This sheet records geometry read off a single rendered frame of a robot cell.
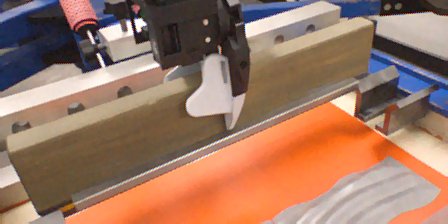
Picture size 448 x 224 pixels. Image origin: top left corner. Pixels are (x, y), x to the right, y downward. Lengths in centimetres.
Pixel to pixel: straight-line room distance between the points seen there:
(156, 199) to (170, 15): 24
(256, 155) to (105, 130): 22
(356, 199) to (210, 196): 16
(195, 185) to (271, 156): 11
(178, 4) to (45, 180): 19
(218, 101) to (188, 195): 14
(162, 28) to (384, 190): 30
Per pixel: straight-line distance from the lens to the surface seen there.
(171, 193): 47
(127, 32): 59
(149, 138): 37
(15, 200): 53
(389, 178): 48
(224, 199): 45
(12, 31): 101
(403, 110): 51
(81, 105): 57
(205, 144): 39
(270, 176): 47
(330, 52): 45
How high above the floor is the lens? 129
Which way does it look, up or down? 32 degrees down
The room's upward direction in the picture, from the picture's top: 6 degrees counter-clockwise
